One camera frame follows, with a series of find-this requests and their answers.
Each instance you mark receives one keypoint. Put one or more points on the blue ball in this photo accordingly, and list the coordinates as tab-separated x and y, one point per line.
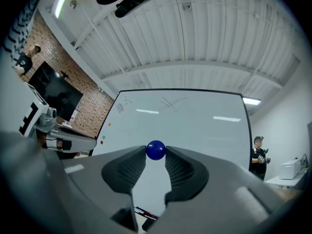
156	150

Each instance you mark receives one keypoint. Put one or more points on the black wall television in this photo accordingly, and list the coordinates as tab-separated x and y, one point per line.
56	91

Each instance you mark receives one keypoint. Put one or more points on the round ceiling fixture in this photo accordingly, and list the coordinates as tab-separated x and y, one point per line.
73	4
188	6

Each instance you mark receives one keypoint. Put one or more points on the white whiteboard with black frame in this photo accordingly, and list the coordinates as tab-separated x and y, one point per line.
190	130

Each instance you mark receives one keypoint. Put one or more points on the small black wall device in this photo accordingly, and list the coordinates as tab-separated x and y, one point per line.
65	75

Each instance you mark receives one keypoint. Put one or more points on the blue whiteboard marker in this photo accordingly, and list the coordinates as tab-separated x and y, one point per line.
141	209

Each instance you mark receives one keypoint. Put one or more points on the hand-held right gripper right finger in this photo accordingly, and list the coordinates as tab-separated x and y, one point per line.
219	194

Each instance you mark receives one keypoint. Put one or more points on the white table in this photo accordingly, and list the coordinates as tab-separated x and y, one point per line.
280	183

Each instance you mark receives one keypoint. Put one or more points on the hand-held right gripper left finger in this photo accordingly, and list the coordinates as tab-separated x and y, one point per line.
97	174

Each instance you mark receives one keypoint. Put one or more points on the person's striped shirt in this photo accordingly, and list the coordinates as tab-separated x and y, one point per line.
22	21

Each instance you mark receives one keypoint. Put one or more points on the wooden table with black legs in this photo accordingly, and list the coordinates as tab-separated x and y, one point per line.
287	195

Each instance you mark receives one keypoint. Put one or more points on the black head-worn camera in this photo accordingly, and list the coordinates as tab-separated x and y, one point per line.
131	4

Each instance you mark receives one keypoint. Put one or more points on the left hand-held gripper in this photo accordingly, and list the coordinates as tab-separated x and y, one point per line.
34	116

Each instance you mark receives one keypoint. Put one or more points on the red whiteboard marker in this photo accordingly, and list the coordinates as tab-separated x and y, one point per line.
151	214

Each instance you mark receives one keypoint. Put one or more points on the white rectangular box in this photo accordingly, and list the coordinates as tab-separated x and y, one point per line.
290	169

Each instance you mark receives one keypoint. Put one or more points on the long ceiling lamp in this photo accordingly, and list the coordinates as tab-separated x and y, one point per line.
60	5
251	101

